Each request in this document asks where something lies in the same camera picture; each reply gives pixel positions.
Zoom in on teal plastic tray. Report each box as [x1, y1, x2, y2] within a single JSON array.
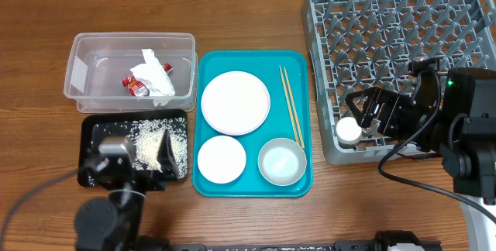
[[192, 50, 313, 198]]

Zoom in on white napkin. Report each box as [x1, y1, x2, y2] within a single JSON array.
[[122, 49, 176, 107]]

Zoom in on wooden chopstick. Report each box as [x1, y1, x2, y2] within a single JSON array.
[[283, 67, 305, 150], [279, 65, 300, 145]]

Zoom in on white round plate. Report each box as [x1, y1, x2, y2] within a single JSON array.
[[201, 71, 270, 136]]

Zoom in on spilled rice grains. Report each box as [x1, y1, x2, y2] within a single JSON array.
[[88, 116, 188, 181]]

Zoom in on pink bowl with rice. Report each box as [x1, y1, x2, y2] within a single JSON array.
[[197, 136, 246, 184]]

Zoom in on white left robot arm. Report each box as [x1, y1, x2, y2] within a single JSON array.
[[74, 131, 178, 251]]

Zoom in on grey bowl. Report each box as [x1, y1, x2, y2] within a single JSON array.
[[257, 138, 307, 187]]

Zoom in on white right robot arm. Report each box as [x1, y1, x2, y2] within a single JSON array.
[[346, 60, 495, 250]]

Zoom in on red snack wrapper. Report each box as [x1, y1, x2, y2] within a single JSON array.
[[122, 63, 175, 97]]

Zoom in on grey dishwasher rack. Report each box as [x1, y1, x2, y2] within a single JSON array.
[[302, 0, 495, 165]]

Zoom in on clear plastic bin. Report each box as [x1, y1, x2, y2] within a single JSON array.
[[64, 32, 198, 113]]

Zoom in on white cup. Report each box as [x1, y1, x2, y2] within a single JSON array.
[[336, 117, 362, 147]]

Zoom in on black waste tray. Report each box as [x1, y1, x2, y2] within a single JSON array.
[[77, 109, 187, 187]]

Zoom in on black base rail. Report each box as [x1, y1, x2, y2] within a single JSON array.
[[131, 230, 443, 251]]

